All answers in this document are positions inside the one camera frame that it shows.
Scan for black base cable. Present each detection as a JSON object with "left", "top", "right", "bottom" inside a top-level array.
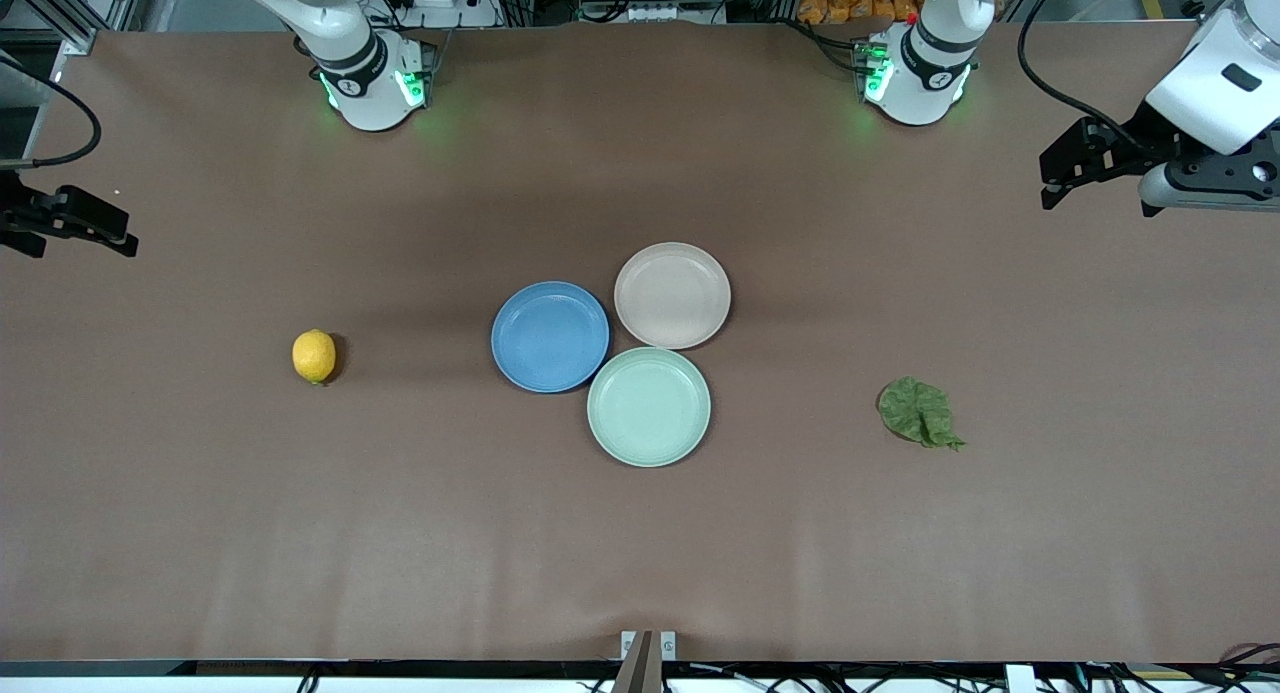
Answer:
[{"left": 785, "top": 15, "right": 873, "bottom": 74}]

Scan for blue round plate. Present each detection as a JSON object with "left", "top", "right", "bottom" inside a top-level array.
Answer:
[{"left": 490, "top": 280, "right": 611, "bottom": 394}]

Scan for small metal bracket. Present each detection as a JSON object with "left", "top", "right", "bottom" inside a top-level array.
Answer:
[{"left": 612, "top": 630, "right": 678, "bottom": 693}]

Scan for grey metal side frame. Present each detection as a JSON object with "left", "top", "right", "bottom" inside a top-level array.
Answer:
[{"left": 0, "top": 43, "right": 63, "bottom": 174}]

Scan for green lettuce leaf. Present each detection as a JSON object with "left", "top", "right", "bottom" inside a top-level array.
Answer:
[{"left": 877, "top": 376, "right": 968, "bottom": 452}]

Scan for brown table cover sheet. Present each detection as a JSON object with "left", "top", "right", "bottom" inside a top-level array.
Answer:
[{"left": 0, "top": 23, "right": 1280, "bottom": 664}]

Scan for black table edge rail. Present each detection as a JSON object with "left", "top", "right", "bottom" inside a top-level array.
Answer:
[{"left": 0, "top": 658, "right": 1280, "bottom": 680}]

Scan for beige round plate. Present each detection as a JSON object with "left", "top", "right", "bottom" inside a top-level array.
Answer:
[{"left": 613, "top": 241, "right": 732, "bottom": 351}]

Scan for aluminium frame post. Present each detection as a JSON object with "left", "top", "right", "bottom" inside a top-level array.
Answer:
[{"left": 8, "top": 0, "right": 98, "bottom": 56}]

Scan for yellow lemon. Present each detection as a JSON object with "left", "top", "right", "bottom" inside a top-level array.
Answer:
[{"left": 292, "top": 329, "right": 338, "bottom": 385}]

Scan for light green round plate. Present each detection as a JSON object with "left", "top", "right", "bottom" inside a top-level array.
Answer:
[{"left": 586, "top": 346, "right": 712, "bottom": 468}]

